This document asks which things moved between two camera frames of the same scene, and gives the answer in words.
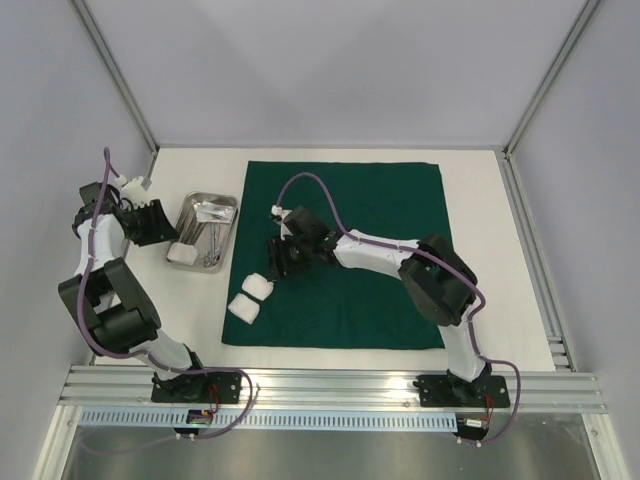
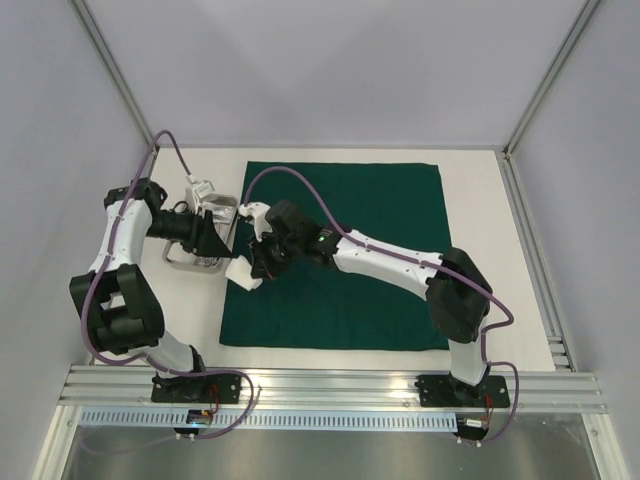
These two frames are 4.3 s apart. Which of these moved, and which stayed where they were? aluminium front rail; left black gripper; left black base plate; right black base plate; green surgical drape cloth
Moved: left black gripper
Stayed: left black base plate; green surgical drape cloth; aluminium front rail; right black base plate
